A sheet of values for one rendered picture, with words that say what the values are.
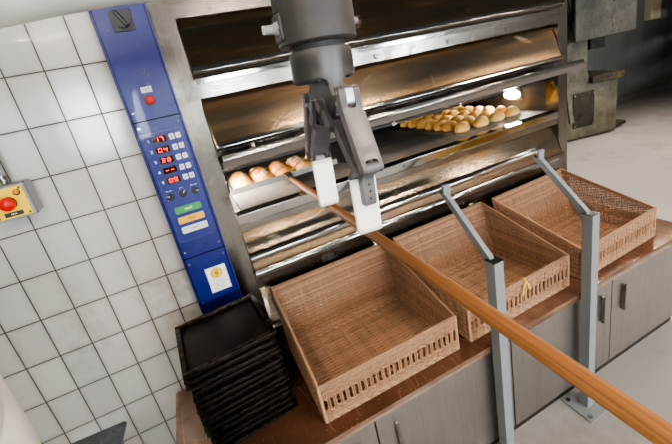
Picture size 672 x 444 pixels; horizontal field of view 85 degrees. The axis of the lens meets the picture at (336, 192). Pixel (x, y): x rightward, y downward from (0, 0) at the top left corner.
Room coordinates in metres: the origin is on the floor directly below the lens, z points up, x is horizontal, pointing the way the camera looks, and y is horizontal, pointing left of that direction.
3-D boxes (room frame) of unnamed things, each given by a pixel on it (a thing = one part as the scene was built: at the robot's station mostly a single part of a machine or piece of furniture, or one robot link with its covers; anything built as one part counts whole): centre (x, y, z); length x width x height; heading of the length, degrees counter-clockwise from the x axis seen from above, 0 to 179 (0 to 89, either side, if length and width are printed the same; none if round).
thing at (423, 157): (1.68, -0.44, 1.16); 1.80 x 0.06 x 0.04; 110
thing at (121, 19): (1.24, 0.52, 1.92); 0.06 x 0.04 x 0.11; 110
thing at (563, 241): (1.62, -1.12, 0.72); 0.56 x 0.49 x 0.28; 112
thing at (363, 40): (1.65, -0.44, 1.80); 1.79 x 0.11 x 0.19; 110
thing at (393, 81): (1.65, -0.44, 1.54); 1.79 x 0.11 x 0.19; 110
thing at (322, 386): (1.20, 0.01, 0.72); 0.56 x 0.49 x 0.28; 110
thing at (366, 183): (0.38, -0.04, 1.51); 0.03 x 0.01 x 0.05; 19
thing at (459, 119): (2.27, -0.83, 1.21); 0.61 x 0.48 x 0.06; 20
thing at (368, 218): (0.39, -0.03, 1.49); 0.03 x 0.01 x 0.07; 108
